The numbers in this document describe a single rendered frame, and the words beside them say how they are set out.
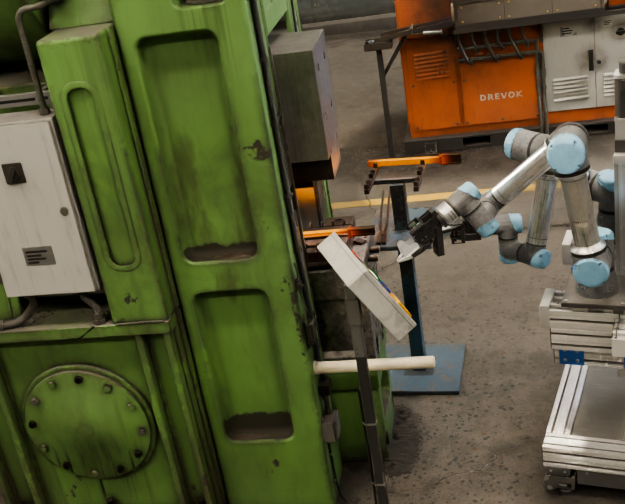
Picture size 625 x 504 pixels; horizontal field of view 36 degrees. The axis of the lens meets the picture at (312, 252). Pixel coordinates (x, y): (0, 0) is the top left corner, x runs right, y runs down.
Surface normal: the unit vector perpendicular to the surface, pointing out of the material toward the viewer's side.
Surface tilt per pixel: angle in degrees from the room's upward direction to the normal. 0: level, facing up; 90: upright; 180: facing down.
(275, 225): 89
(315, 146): 90
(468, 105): 90
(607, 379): 0
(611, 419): 0
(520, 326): 0
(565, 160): 83
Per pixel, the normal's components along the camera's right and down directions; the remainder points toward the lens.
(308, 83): -0.14, 0.45
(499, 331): -0.15, -0.89
